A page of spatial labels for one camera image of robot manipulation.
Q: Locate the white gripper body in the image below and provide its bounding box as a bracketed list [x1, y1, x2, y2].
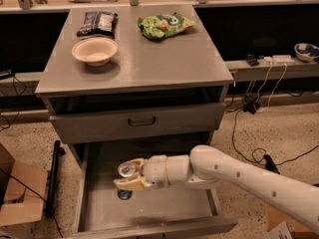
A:
[143, 155, 169, 187]

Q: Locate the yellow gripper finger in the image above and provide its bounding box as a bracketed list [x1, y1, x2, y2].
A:
[129, 158, 147, 175]
[114, 175, 152, 191]

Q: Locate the redbull can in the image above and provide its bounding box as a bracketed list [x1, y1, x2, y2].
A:
[118, 162, 137, 200]

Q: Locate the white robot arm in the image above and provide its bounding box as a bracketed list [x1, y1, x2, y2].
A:
[114, 144, 319, 234]

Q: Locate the open grey middle drawer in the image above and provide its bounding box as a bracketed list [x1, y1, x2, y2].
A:
[70, 140, 237, 239]

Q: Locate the closed grey top drawer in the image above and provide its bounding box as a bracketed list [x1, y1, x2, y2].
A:
[50, 103, 224, 144]

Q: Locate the grey drawer cabinet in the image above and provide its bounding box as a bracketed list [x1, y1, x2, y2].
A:
[36, 5, 233, 162]

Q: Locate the black bar on floor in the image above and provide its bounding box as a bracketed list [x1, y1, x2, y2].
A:
[45, 140, 65, 217]

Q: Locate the left cardboard box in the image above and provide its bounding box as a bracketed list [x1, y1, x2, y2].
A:
[0, 144, 48, 226]

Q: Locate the cardboard box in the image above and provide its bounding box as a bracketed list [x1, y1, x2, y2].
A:
[0, 144, 48, 226]
[265, 204, 319, 239]

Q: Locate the black stand leg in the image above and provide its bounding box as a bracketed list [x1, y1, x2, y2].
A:
[264, 154, 279, 174]

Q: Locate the beige paper bowl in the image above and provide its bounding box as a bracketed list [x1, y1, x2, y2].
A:
[72, 37, 118, 67]

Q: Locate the green chip bag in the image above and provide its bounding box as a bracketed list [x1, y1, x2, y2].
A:
[138, 12, 196, 40]

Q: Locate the right cardboard box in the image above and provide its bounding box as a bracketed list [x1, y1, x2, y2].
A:
[265, 204, 319, 239]

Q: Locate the small black device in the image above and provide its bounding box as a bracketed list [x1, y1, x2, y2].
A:
[245, 54, 259, 66]

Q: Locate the dark snack bag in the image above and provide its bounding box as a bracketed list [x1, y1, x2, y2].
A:
[77, 11, 118, 39]

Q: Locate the white power strip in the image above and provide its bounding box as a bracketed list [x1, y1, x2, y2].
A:
[264, 55, 295, 64]

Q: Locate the blue white bowl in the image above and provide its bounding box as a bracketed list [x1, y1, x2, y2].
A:
[294, 43, 319, 62]

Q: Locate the black drawer handle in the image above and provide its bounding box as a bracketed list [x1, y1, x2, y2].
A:
[128, 117, 157, 127]

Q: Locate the black floor cable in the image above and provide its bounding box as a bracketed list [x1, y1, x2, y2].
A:
[231, 108, 319, 167]

